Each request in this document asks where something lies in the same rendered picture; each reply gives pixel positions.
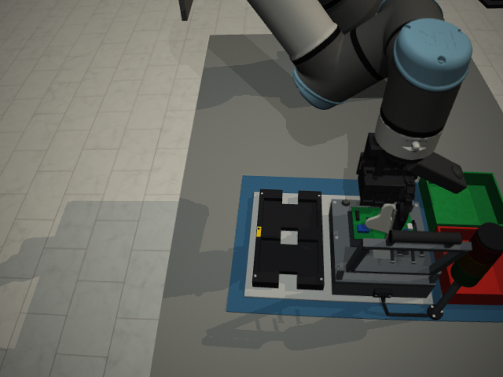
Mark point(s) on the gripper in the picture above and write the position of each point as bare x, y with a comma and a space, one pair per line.
386, 182

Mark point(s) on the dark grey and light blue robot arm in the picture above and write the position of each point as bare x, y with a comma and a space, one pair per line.
333, 63

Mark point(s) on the green circuit board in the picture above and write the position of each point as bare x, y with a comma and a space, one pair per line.
360, 216

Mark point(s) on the green bin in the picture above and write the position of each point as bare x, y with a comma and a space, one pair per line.
480, 202

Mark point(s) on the red bin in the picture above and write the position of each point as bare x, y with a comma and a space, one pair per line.
489, 291

